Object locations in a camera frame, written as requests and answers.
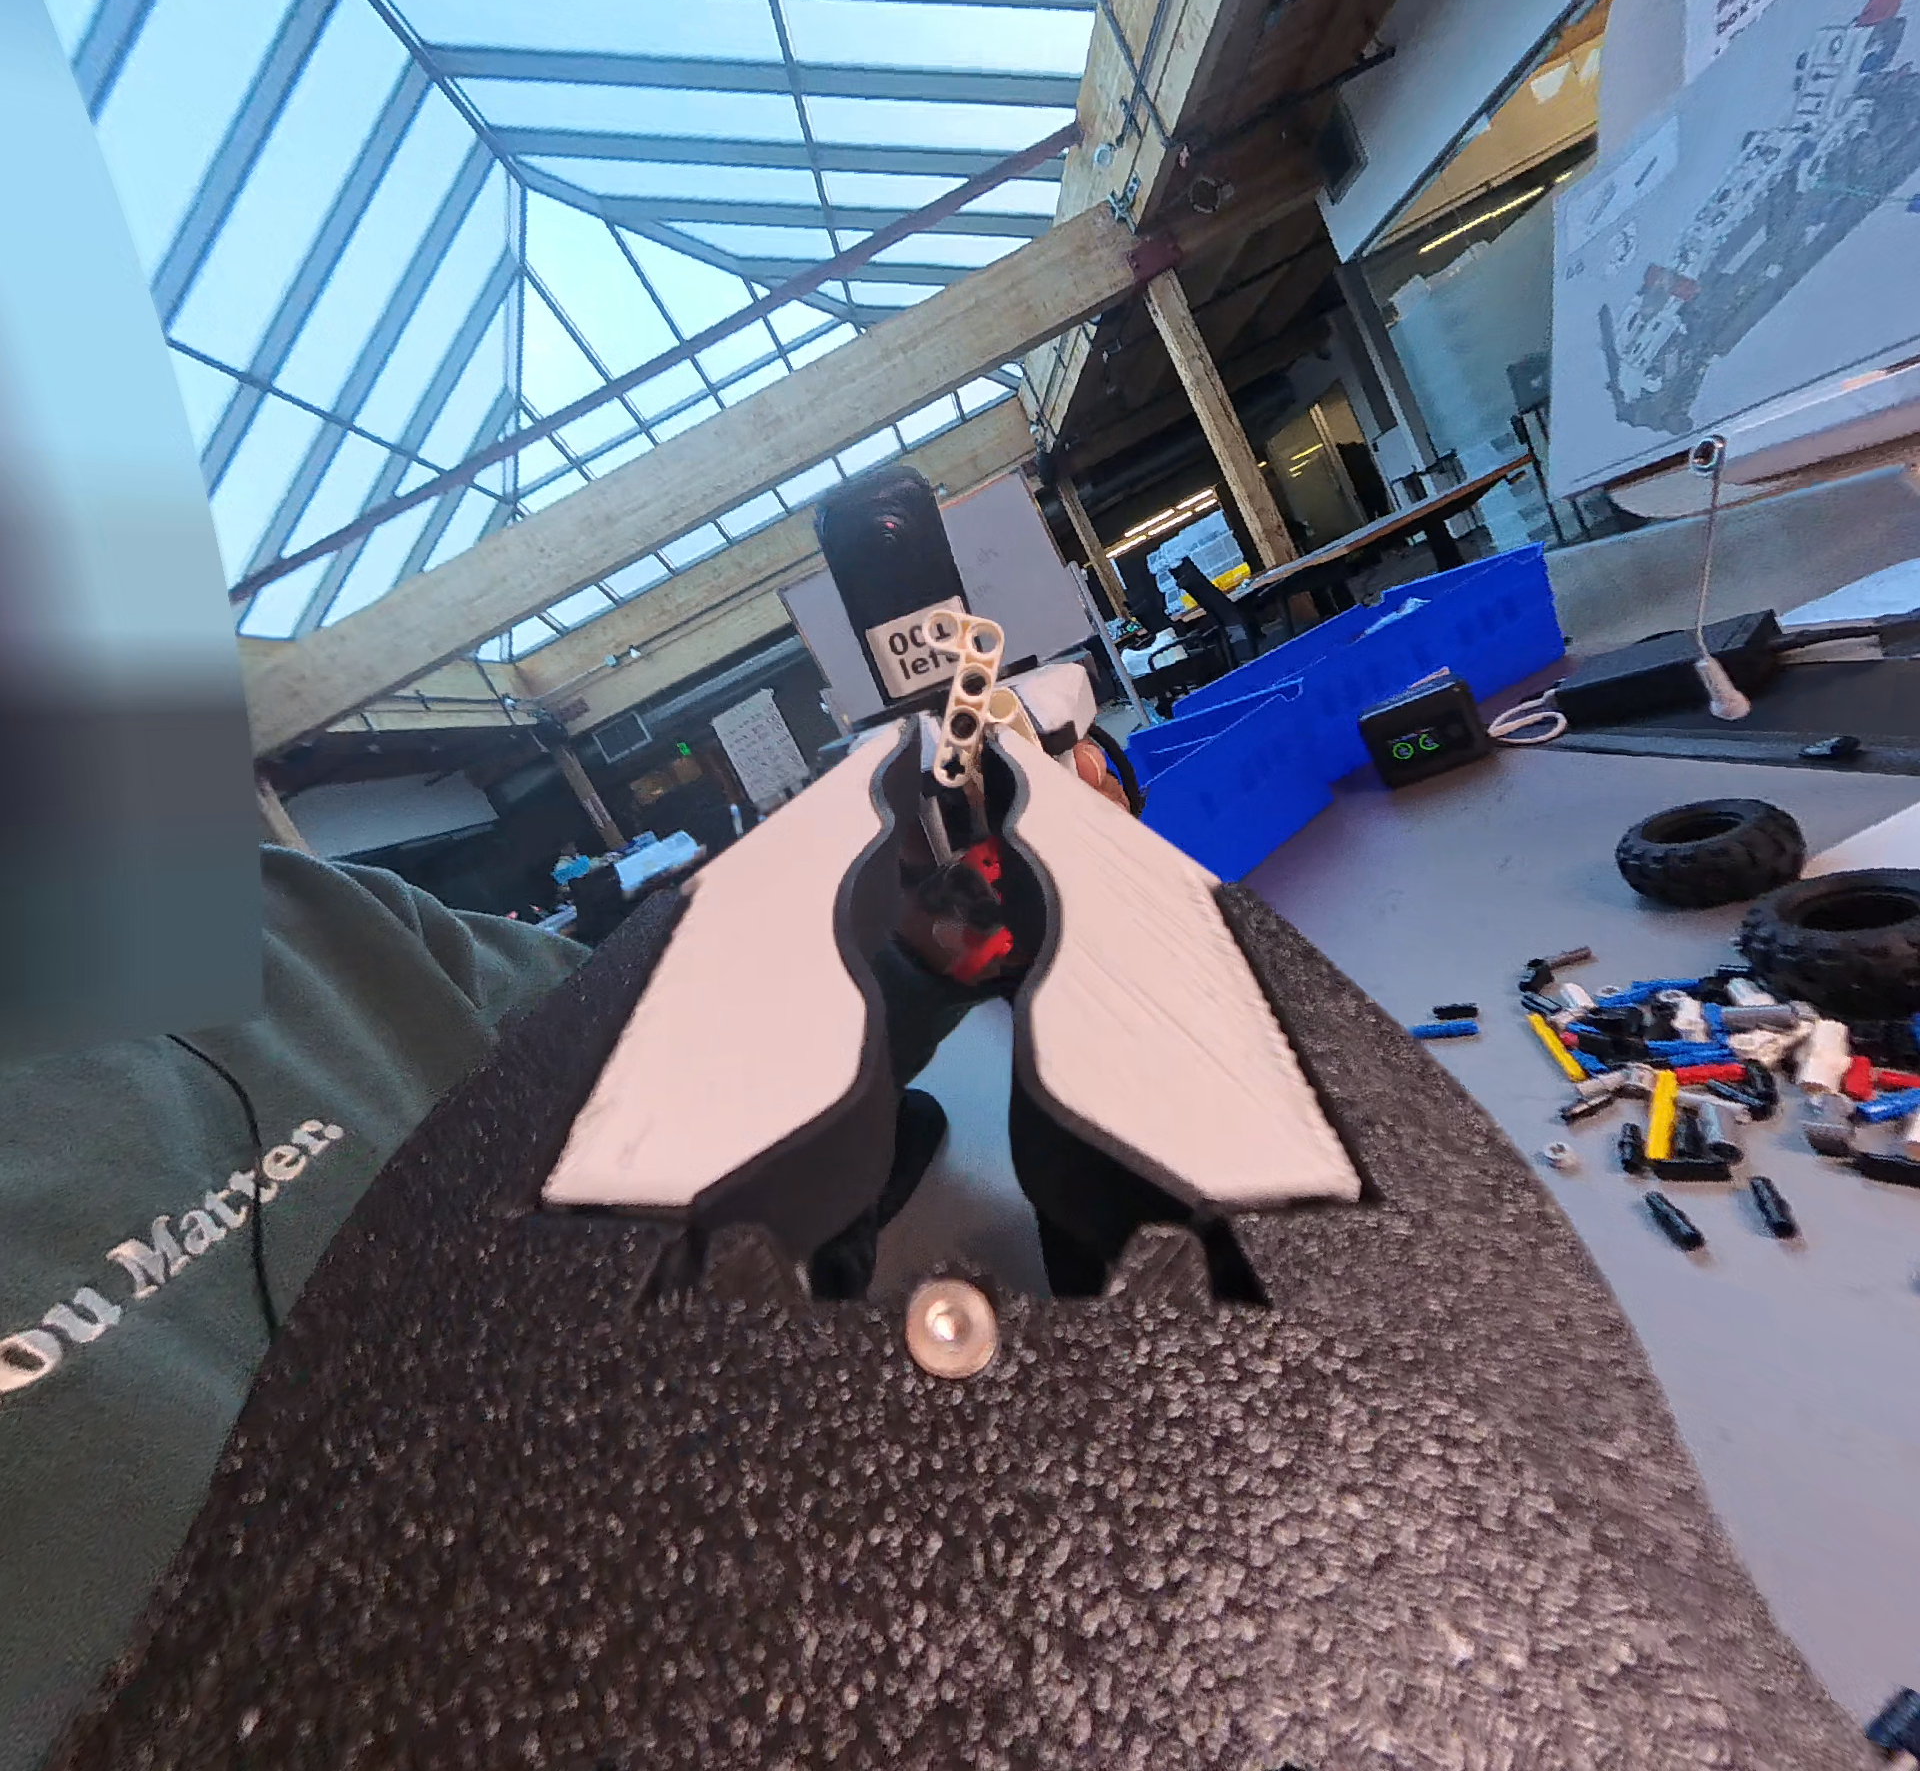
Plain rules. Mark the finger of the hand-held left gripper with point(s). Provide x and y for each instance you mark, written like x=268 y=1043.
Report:
x=1051 y=715

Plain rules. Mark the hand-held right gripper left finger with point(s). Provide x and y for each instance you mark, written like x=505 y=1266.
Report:
x=720 y=1036

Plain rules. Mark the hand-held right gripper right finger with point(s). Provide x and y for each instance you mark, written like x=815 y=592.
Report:
x=1185 y=1036

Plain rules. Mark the white and red brick subassembly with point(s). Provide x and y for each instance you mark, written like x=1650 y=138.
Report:
x=967 y=691

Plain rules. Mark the building instruction booklet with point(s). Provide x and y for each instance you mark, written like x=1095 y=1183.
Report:
x=1725 y=240

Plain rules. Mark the grey desk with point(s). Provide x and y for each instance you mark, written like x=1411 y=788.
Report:
x=1503 y=930

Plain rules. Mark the person's left hand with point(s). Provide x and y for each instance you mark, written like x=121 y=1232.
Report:
x=1106 y=774

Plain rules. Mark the stack of clear storage boxes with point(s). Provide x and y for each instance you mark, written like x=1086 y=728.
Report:
x=1209 y=558

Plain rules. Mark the white schedule board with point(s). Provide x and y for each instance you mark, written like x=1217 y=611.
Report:
x=756 y=751

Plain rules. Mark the black timer with green display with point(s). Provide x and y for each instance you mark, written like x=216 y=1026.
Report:
x=1418 y=738

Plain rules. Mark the wooden background table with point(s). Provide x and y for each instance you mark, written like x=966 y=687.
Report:
x=1396 y=520

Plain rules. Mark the pile of small brick parts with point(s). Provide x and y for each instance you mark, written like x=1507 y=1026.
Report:
x=1666 y=1036

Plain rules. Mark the black rubber toy tyre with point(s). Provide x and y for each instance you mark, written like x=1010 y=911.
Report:
x=1651 y=870
x=1785 y=960

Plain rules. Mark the black power adapter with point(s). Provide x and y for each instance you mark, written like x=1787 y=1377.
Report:
x=1651 y=668

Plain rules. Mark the white book stand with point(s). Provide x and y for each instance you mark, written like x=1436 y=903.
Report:
x=1831 y=416

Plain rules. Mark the wooden support post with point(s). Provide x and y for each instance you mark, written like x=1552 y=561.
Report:
x=1217 y=407

